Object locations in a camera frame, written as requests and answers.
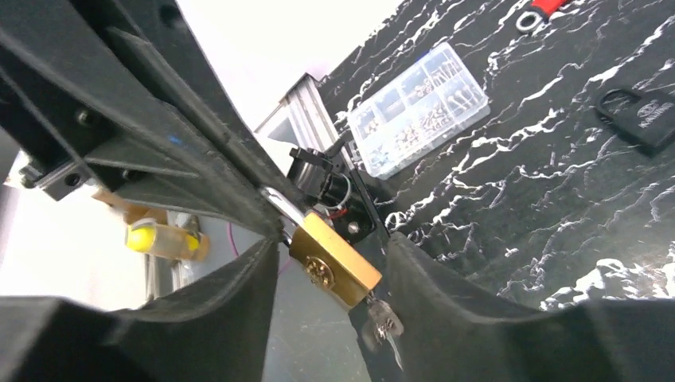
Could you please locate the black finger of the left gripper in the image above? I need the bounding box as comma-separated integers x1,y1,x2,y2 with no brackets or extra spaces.
1,1,280,236
72,0,306,208

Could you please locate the silver key of brass padlock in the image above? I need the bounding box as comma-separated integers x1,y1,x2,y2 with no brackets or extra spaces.
361,294,404,369

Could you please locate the brass padlock with steel shackle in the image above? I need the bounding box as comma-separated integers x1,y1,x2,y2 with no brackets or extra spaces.
260,187,383,310

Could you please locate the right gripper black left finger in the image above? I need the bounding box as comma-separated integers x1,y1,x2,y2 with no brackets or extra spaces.
1,240,279,381

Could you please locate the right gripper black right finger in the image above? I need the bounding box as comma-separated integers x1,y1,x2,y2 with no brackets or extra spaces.
348,232,675,382

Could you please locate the large black Kaijing padlock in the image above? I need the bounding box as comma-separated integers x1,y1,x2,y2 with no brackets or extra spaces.
595,88,674,152

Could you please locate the red handled adjustable wrench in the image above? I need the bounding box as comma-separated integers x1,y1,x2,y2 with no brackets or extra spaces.
515,0,568,34

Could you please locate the clear plastic screw box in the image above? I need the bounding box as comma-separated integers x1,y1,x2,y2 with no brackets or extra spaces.
348,42,490,180

